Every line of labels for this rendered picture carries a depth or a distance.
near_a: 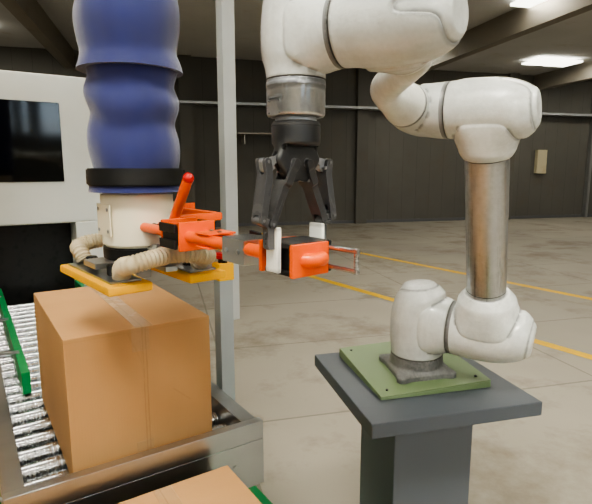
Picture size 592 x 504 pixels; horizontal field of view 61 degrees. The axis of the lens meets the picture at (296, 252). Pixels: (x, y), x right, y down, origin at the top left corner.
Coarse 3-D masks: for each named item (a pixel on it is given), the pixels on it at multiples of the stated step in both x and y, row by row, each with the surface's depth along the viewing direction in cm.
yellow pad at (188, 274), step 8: (176, 264) 127; (184, 264) 126; (160, 272) 128; (168, 272) 125; (176, 272) 121; (184, 272) 120; (192, 272) 119; (200, 272) 120; (208, 272) 120; (216, 272) 121; (224, 272) 122; (184, 280) 119; (192, 280) 117; (200, 280) 118; (208, 280) 120
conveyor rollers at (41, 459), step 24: (24, 312) 298; (0, 336) 253; (24, 336) 258; (0, 360) 222; (24, 408) 179; (24, 432) 163; (48, 432) 160; (24, 456) 148; (48, 456) 151; (24, 480) 140
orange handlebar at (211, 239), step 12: (180, 216) 135; (192, 216) 137; (204, 216) 140; (216, 216) 142; (144, 228) 114; (156, 228) 110; (192, 240) 98; (204, 240) 95; (216, 240) 92; (252, 252) 83; (324, 252) 76; (312, 264) 74; (324, 264) 76
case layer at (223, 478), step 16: (192, 480) 136; (208, 480) 136; (224, 480) 136; (240, 480) 136; (144, 496) 129; (160, 496) 129; (176, 496) 129; (192, 496) 129; (208, 496) 129; (224, 496) 129; (240, 496) 129
